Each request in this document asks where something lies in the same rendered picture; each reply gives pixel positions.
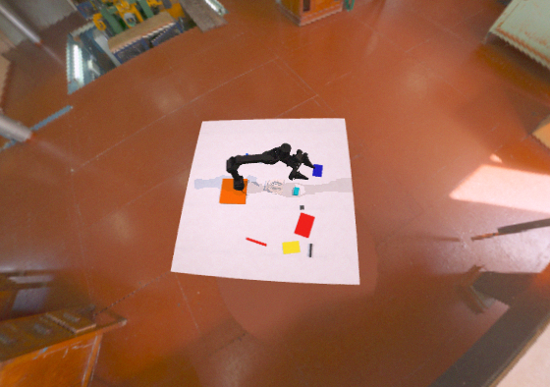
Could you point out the yellow flat rectangular plate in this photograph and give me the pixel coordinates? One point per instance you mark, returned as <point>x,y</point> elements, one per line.
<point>291,247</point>

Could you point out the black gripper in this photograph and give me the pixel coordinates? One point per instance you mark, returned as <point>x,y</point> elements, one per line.
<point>295,174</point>

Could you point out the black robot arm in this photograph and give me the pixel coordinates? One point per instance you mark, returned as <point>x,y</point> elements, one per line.
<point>280,153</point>

